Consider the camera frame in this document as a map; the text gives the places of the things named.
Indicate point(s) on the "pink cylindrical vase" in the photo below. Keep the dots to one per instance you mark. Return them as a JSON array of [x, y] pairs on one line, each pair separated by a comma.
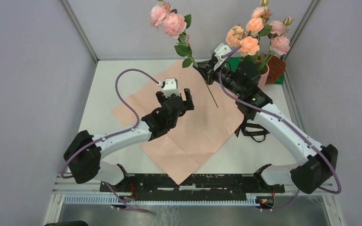
[[263, 78]]

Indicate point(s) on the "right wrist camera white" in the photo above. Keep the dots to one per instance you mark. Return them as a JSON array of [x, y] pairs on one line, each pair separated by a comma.
[[221, 52]]

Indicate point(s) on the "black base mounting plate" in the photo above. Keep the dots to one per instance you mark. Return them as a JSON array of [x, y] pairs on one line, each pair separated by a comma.
[[189, 196]]

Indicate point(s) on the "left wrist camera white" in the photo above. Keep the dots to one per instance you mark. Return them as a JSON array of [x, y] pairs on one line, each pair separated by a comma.
[[169, 87]]

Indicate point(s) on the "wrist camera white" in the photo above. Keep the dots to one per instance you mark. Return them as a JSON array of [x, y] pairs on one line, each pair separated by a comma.
[[169, 87], [221, 52]]

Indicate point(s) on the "black ribbon gold lettering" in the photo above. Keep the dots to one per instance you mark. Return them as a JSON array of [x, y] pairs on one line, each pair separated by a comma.
[[254, 131]]

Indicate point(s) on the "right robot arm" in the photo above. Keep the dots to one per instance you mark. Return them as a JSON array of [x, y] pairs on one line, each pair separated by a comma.
[[315, 163]]

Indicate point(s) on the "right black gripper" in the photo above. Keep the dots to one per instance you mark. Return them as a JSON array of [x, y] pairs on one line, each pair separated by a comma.
[[205, 68]]

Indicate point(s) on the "aluminium rail frame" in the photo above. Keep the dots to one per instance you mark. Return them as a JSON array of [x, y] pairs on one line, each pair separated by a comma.
[[146, 184]]

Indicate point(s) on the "brown cloth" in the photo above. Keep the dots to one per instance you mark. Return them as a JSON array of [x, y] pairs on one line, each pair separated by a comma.
[[273, 72]]

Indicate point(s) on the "peach flower stem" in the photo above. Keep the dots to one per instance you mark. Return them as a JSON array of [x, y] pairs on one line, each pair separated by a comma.
[[248, 46], [258, 26]]

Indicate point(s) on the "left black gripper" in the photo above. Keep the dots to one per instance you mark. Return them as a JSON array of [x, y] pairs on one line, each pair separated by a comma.
[[189, 105]]

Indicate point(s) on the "blue slotted cable duct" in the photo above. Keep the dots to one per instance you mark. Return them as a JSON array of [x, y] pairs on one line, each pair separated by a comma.
[[112, 200]]

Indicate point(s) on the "green cloth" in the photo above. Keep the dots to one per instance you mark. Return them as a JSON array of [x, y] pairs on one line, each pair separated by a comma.
[[234, 62]]

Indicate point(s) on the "pink flower stem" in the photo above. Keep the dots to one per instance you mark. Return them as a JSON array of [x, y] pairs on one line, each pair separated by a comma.
[[174, 25], [279, 43]]

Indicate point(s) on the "pink flower bouquet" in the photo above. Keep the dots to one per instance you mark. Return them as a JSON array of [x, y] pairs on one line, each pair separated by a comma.
[[203, 140]]

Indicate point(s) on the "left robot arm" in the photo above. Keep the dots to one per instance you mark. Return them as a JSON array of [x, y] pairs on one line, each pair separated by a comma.
[[84, 155]]

